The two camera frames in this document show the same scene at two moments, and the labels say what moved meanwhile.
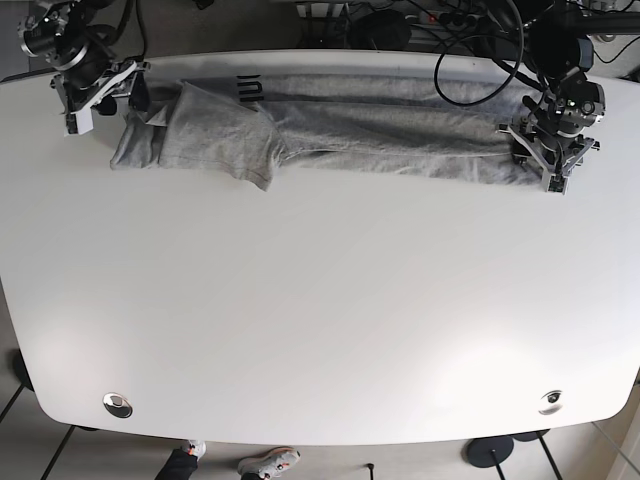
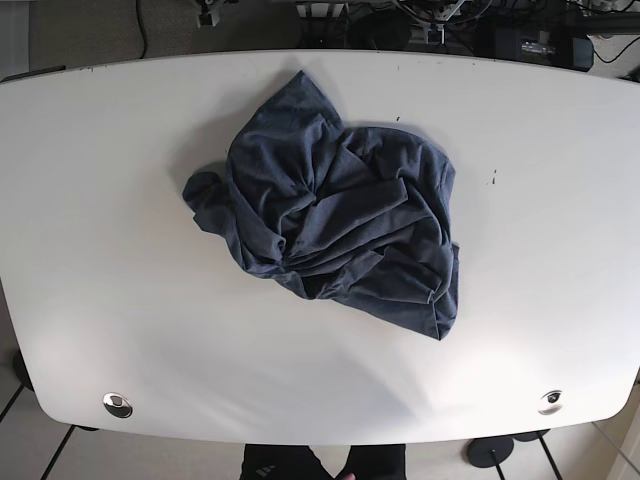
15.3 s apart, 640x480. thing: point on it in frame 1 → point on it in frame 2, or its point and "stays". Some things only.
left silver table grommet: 117,404 stays
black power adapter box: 384,29 stays
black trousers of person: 180,466 → 299,462
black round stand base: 490,451 stays
